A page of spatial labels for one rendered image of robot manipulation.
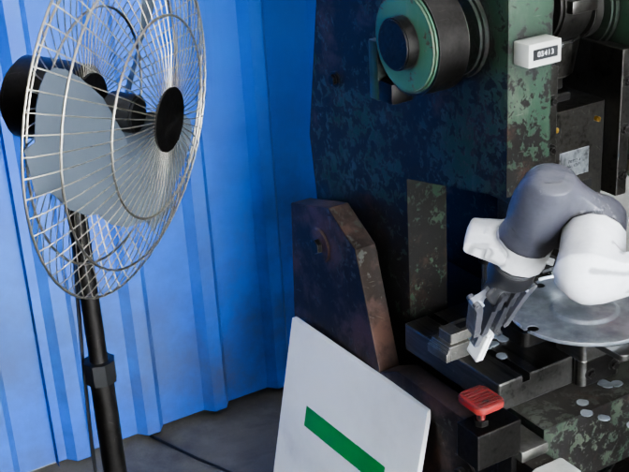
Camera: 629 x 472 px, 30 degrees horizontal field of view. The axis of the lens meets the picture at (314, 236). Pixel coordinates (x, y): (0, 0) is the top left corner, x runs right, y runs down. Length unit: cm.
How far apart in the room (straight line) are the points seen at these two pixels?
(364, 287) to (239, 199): 91
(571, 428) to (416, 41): 77
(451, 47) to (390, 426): 85
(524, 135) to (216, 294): 146
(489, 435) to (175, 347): 145
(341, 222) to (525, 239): 75
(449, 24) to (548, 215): 39
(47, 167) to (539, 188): 69
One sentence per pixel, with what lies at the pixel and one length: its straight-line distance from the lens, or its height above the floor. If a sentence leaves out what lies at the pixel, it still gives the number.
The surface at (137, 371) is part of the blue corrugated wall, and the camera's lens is 327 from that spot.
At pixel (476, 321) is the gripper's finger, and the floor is 94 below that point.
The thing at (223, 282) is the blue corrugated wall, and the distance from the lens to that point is 331.
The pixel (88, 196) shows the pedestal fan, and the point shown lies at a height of 123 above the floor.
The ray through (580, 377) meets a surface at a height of 67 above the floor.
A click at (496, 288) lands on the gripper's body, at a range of 186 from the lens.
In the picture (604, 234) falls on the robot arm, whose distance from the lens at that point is 172.
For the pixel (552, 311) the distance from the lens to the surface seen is 227.
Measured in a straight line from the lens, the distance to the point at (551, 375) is 227.
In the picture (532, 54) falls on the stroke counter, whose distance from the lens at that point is 195.
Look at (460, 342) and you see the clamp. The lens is 226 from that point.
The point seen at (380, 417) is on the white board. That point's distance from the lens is 246.
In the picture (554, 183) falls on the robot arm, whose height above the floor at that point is 121.
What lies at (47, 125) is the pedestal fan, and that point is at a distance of 166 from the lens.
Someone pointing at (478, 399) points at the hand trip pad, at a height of 76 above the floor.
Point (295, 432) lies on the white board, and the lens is 274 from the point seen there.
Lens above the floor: 184
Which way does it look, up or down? 24 degrees down
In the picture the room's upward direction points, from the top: 4 degrees counter-clockwise
